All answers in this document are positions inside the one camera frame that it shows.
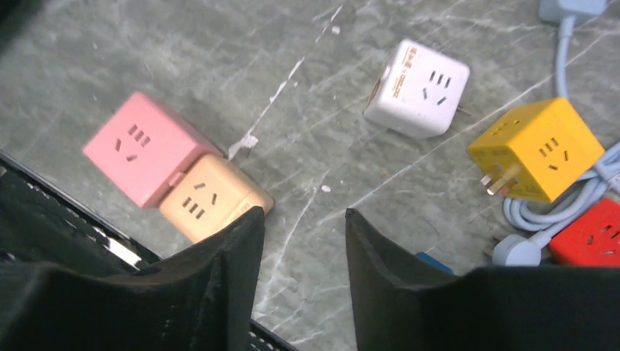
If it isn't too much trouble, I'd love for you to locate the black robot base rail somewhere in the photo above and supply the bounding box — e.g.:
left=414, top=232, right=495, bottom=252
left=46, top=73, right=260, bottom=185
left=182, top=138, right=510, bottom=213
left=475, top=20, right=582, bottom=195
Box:
left=0, top=150, right=296, bottom=351

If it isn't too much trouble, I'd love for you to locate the tan cube socket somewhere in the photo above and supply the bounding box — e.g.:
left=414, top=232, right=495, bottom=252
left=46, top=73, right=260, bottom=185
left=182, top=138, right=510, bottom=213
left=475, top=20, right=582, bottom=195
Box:
left=159, top=154, right=274, bottom=244

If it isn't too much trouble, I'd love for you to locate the white cube socket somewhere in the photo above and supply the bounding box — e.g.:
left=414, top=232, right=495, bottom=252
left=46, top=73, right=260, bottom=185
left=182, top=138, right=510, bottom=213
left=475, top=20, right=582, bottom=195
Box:
left=363, top=39, right=470, bottom=139

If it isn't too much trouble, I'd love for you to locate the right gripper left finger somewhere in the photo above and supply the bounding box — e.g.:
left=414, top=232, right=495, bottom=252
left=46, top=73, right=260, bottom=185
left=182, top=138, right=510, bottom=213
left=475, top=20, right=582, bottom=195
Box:
left=1, top=207, right=265, bottom=350

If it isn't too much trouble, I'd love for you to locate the yellow cube socket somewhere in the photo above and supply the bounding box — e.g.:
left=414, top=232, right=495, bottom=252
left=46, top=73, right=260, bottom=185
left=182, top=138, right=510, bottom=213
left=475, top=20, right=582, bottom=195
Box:
left=467, top=97, right=605, bottom=203

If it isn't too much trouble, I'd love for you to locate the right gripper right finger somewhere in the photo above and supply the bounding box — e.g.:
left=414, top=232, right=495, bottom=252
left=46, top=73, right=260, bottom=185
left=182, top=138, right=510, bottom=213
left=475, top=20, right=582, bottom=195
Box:
left=345, top=208, right=619, bottom=350

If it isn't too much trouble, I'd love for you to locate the blue cube adapter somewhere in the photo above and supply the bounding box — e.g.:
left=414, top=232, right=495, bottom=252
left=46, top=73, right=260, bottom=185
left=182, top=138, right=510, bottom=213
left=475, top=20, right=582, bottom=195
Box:
left=415, top=252, right=453, bottom=274

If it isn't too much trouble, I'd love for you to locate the pink cube socket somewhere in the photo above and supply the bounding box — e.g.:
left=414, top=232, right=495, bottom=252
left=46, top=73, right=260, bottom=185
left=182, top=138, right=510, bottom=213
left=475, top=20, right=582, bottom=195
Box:
left=83, top=91, right=222, bottom=208

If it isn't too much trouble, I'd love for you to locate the light blue power strip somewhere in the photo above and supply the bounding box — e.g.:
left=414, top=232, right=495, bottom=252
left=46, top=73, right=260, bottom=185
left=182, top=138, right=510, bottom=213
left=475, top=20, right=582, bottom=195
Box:
left=537, top=0, right=608, bottom=26

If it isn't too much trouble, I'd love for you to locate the red cube socket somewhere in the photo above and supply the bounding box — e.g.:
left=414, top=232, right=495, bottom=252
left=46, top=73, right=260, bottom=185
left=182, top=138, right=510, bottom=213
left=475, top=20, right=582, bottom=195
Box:
left=548, top=198, right=619, bottom=268

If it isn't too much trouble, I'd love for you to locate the light blue cable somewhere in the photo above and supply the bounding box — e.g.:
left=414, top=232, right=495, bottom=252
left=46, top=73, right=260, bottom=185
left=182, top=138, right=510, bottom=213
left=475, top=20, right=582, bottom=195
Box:
left=491, top=14, right=620, bottom=268

